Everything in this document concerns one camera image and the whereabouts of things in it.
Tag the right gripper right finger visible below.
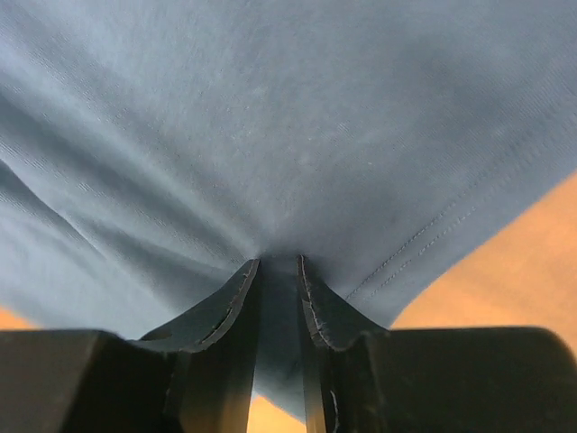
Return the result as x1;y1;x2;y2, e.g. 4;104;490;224
297;257;576;432

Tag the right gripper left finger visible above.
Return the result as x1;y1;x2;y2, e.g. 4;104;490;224
1;260;261;432

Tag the blue-grey t-shirt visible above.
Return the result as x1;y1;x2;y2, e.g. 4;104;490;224
1;1;576;419

